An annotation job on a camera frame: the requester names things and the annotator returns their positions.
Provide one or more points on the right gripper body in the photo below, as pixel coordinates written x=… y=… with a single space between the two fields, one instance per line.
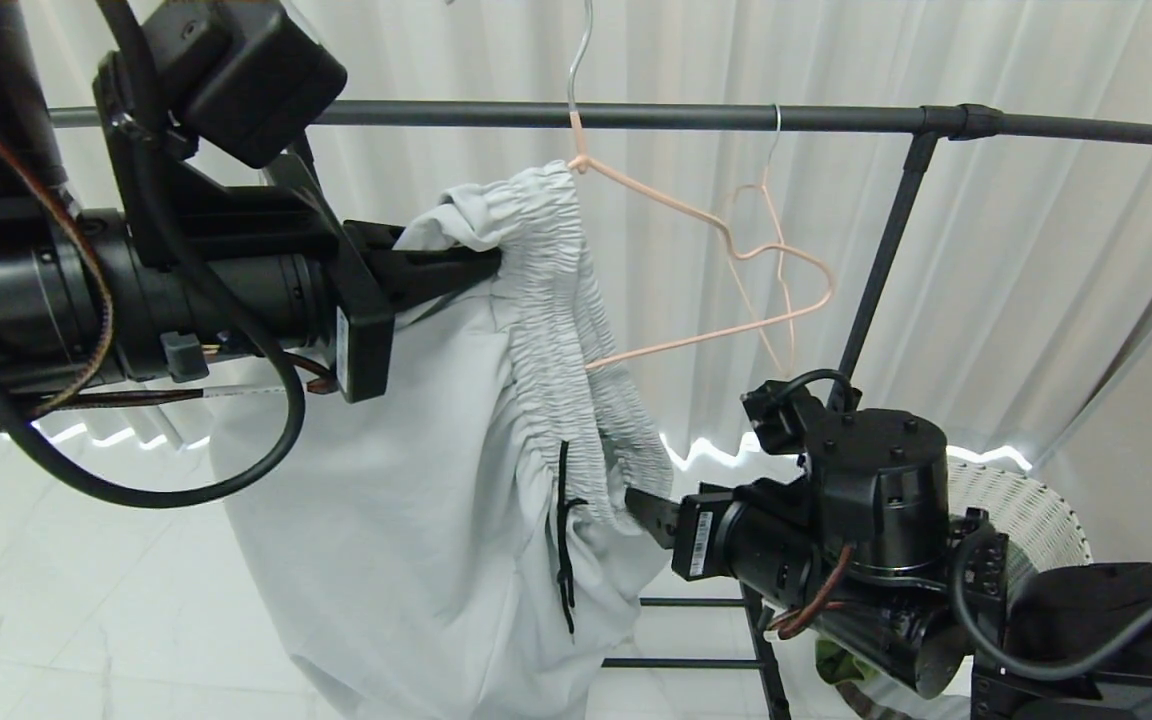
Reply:
x=756 y=545

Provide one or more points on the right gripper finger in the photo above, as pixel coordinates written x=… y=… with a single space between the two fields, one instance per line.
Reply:
x=656 y=515

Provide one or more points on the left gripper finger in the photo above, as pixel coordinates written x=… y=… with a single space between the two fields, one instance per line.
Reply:
x=456 y=255
x=446 y=280

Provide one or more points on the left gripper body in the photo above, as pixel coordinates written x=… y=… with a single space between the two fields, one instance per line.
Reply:
x=236 y=300

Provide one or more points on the green garment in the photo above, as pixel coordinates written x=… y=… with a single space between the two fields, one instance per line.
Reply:
x=841 y=665

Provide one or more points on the pale grey shorts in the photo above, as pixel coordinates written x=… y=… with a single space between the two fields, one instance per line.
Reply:
x=416 y=500

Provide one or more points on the pink clothes hanger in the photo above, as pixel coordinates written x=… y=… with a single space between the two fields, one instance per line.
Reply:
x=676 y=206
x=791 y=365

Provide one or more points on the black clothes rack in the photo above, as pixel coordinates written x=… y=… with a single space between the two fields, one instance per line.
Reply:
x=636 y=115

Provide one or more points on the white laundry basket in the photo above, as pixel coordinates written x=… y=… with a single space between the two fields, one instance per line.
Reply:
x=1036 y=510

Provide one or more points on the white curtain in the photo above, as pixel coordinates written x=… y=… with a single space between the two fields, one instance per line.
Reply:
x=986 y=250

